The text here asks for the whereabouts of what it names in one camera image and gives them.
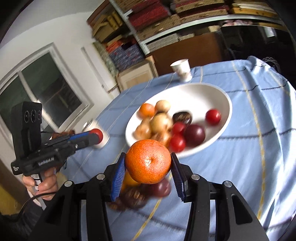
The dark brown chestnut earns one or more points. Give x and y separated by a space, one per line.
183 117

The large orange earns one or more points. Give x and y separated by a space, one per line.
148 161

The red grape tomato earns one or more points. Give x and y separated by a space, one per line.
213 117

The white paper cup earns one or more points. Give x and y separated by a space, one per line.
183 70

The small red tomato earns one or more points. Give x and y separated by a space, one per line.
99 135

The white book shelf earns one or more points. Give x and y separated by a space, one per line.
203 20

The dark purple plum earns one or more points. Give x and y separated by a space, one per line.
194 135

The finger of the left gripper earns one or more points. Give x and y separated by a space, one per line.
60 138
82 140

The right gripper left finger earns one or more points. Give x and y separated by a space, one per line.
61 220

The dark side window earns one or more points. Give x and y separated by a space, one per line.
44 77

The white oval plate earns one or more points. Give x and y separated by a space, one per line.
195 98

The orange mandarin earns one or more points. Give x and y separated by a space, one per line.
146 110

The tan round fruit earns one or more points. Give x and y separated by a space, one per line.
162 106

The cardboard box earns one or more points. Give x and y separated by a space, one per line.
141 72

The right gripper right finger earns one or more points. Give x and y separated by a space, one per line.
235 220

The white beverage can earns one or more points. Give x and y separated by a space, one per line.
91 124

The left hand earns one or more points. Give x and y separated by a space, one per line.
49 185

